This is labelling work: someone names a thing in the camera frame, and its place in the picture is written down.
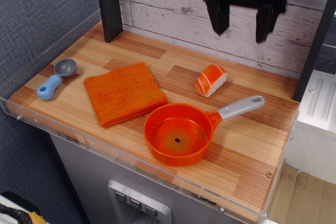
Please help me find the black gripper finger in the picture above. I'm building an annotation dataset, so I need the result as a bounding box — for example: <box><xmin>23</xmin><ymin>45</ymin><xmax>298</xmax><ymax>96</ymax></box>
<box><xmin>256</xmin><ymin>0</ymin><xmax>281</xmax><ymax>42</ymax></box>
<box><xmin>204</xmin><ymin>0</ymin><xmax>230</xmax><ymax>35</ymax></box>

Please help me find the salmon nigiri sushi toy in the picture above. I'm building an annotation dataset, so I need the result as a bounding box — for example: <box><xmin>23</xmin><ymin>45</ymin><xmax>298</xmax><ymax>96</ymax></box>
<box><xmin>194</xmin><ymin>64</ymin><xmax>229</xmax><ymax>98</ymax></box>

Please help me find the orange folded cloth napkin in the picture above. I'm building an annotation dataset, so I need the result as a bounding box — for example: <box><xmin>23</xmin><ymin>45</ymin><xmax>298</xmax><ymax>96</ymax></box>
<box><xmin>84</xmin><ymin>62</ymin><xmax>168</xmax><ymax>127</ymax></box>

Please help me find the white plastic ridged block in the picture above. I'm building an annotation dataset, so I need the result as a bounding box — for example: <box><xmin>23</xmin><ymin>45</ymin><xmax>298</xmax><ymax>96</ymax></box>
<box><xmin>284</xmin><ymin>70</ymin><xmax>335</xmax><ymax>184</ymax></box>

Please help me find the blue grey toy scoop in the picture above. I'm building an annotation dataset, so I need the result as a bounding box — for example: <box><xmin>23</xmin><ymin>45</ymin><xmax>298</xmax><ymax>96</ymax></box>
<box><xmin>37</xmin><ymin>59</ymin><xmax>77</xmax><ymax>101</ymax></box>

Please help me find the grey toy fridge cabinet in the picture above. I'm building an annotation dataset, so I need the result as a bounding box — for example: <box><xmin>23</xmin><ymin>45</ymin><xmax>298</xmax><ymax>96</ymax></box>
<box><xmin>51</xmin><ymin>135</ymin><xmax>240</xmax><ymax>223</ymax></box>

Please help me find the silver dispenser button panel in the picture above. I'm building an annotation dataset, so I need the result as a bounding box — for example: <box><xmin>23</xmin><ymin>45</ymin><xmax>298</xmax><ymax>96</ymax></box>
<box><xmin>108</xmin><ymin>179</ymin><xmax>173</xmax><ymax>223</ymax></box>

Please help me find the clear acrylic table guard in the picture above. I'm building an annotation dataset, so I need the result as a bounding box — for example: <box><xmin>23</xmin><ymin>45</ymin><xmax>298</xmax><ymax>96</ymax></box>
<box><xmin>1</xmin><ymin>11</ymin><xmax>298</xmax><ymax>223</ymax></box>

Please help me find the black yellow object bottom left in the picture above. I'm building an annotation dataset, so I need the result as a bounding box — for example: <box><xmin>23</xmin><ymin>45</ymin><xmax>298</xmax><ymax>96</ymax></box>
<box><xmin>1</xmin><ymin>191</ymin><xmax>48</xmax><ymax>224</ymax></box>

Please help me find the black right upright post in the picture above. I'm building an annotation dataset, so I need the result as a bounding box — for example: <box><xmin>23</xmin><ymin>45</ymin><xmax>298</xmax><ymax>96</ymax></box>
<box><xmin>292</xmin><ymin>0</ymin><xmax>335</xmax><ymax>102</ymax></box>

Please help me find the black upright post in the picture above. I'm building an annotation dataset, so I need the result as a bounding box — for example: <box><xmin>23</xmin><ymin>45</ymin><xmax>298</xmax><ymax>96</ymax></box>
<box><xmin>99</xmin><ymin>0</ymin><xmax>123</xmax><ymax>42</ymax></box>
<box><xmin>292</xmin><ymin>0</ymin><xmax>335</xmax><ymax>102</ymax></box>

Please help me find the black left upright post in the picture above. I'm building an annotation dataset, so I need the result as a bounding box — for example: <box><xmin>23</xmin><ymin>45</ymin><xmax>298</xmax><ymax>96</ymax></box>
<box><xmin>99</xmin><ymin>0</ymin><xmax>123</xmax><ymax>42</ymax></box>

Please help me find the orange toy pan grey handle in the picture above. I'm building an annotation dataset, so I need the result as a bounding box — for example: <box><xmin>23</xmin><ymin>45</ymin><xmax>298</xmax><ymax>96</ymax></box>
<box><xmin>143</xmin><ymin>95</ymin><xmax>266</xmax><ymax>166</ymax></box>

